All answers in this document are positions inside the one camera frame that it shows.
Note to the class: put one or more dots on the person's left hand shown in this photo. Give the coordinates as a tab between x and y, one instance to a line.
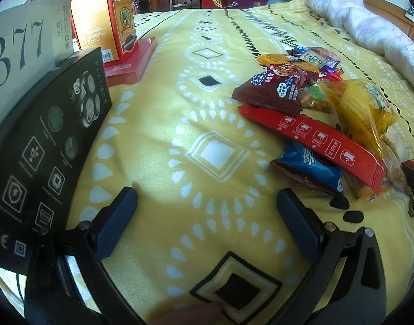
186	315

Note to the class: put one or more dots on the yellow patterned bed sheet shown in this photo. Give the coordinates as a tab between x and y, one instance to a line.
207	125

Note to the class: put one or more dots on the pink and white quilt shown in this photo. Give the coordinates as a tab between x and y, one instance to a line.
369	23

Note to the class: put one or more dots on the wall socket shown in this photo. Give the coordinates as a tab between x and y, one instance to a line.
409	12

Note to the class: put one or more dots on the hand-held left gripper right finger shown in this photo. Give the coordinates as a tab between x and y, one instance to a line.
296	216

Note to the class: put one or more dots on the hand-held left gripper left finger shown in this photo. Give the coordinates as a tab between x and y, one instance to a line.
120	210

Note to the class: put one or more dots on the red and orange upright box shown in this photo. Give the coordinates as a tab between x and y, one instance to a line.
105	20

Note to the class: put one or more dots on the white box with label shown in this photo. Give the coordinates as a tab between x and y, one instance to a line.
20	44

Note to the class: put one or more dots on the wooden headboard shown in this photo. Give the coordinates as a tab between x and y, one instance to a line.
393	13

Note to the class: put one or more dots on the flat red box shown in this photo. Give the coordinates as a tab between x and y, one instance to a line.
132	64

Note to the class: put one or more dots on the black box with white icons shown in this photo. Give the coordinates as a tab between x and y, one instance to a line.
40	142

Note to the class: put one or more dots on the pile of assorted snack packets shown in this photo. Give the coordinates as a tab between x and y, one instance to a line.
278	88

